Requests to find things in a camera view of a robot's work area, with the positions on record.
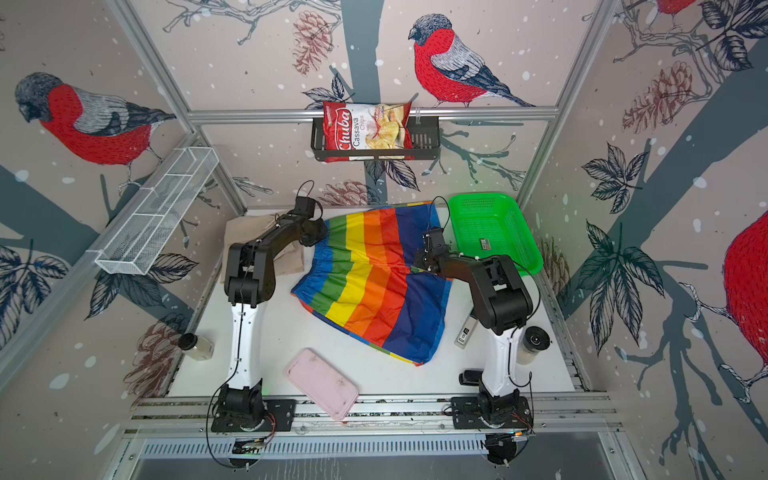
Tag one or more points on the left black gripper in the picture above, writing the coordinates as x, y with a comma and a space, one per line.
323, 233

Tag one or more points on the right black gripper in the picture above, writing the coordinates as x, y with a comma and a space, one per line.
417, 261

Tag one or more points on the multicoloured shorts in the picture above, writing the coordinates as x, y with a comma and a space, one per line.
364, 282

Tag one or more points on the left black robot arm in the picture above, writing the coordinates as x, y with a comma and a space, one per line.
250, 282

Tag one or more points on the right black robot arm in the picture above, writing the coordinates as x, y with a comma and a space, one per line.
502, 305

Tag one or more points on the green plastic basket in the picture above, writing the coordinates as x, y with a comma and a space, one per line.
487, 224

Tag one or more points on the red cassava chips bag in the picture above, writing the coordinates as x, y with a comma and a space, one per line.
350, 128

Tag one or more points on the small black device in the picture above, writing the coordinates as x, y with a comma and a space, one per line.
470, 377

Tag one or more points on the white round cup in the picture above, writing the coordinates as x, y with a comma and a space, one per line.
532, 342

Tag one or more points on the pink plastic tray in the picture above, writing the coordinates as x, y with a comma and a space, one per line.
323, 384

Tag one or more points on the small bottle left side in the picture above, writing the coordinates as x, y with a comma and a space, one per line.
196, 347

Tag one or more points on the black wire wall basket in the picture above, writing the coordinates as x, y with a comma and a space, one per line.
425, 137

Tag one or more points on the white wire wall basket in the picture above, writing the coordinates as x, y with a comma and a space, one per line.
141, 238

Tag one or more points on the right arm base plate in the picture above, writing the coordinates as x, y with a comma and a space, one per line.
484, 412

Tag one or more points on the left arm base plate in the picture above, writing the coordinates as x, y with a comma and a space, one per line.
265, 416

